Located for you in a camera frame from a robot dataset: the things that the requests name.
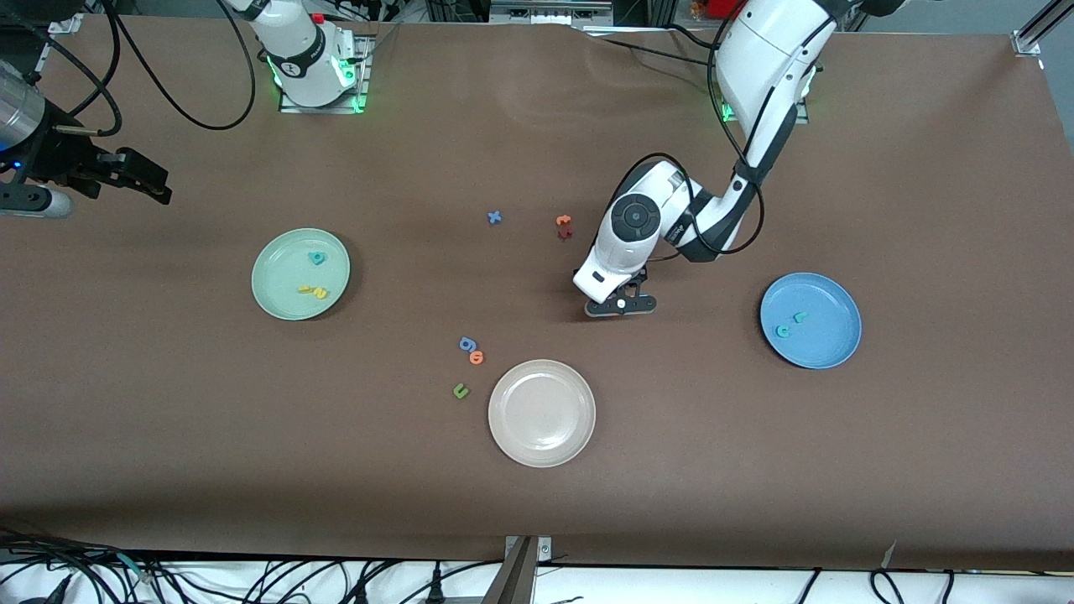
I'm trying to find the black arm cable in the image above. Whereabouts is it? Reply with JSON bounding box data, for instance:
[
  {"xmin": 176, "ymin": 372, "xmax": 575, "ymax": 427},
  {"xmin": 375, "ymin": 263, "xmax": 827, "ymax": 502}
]
[
  {"xmin": 102, "ymin": 0, "xmax": 257, "ymax": 132},
  {"xmin": 21, "ymin": 0, "xmax": 124, "ymax": 137},
  {"xmin": 615, "ymin": 0, "xmax": 766, "ymax": 257}
]

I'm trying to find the small metal bracket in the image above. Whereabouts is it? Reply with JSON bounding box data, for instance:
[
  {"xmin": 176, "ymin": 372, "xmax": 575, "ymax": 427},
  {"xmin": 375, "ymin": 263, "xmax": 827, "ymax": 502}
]
[{"xmin": 506, "ymin": 535, "xmax": 553, "ymax": 563}]

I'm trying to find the grey metal box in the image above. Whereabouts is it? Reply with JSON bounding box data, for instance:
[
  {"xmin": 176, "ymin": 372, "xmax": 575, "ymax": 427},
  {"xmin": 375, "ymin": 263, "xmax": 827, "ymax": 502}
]
[{"xmin": 489, "ymin": 0, "xmax": 615, "ymax": 26}]

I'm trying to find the pale green plate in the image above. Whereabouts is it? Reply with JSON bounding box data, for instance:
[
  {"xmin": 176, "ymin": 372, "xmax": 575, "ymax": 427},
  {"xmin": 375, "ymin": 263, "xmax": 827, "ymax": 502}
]
[{"xmin": 251, "ymin": 227, "xmax": 352, "ymax": 322}]

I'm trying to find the aluminium profile bar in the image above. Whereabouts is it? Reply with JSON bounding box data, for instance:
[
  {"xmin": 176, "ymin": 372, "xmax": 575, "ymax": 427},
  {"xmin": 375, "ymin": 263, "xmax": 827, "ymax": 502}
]
[{"xmin": 482, "ymin": 537, "xmax": 538, "ymax": 604}]

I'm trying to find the beige plate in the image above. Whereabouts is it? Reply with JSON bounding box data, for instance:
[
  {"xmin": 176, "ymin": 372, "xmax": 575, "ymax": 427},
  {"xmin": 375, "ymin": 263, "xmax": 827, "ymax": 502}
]
[{"xmin": 487, "ymin": 359, "xmax": 597, "ymax": 469}]

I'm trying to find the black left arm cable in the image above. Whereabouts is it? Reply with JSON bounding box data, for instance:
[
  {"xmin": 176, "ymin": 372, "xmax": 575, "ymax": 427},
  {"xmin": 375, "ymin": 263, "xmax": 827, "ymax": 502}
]
[{"xmin": 615, "ymin": 0, "xmax": 766, "ymax": 257}]

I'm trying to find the brown table cover sheet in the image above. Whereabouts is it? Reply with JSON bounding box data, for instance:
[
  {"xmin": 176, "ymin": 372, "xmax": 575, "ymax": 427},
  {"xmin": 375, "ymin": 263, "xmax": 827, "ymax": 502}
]
[{"xmin": 0, "ymin": 15, "xmax": 1074, "ymax": 571}]

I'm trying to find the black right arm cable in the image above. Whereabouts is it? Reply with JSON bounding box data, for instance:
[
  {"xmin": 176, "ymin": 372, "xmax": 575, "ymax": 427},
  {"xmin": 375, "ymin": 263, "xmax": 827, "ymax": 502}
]
[
  {"xmin": 21, "ymin": 0, "xmax": 124, "ymax": 137},
  {"xmin": 102, "ymin": 0, "xmax": 257, "ymax": 132}
]

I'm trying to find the aluminium frame rail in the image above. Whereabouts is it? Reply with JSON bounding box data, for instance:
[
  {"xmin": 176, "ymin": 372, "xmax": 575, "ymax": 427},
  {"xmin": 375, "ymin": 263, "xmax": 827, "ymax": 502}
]
[
  {"xmin": 1011, "ymin": 0, "xmax": 1074, "ymax": 60},
  {"xmin": 25, "ymin": 8, "xmax": 85, "ymax": 93}
]

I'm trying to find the black cable on table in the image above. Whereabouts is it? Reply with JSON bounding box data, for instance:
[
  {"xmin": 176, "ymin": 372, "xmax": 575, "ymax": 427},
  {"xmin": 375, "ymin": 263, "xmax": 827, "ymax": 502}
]
[{"xmin": 587, "ymin": 23, "xmax": 727, "ymax": 72}]

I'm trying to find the blue plate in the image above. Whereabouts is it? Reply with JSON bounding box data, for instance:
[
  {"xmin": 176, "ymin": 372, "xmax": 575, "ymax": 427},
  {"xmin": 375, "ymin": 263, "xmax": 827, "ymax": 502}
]
[{"xmin": 759, "ymin": 272, "xmax": 863, "ymax": 371}]

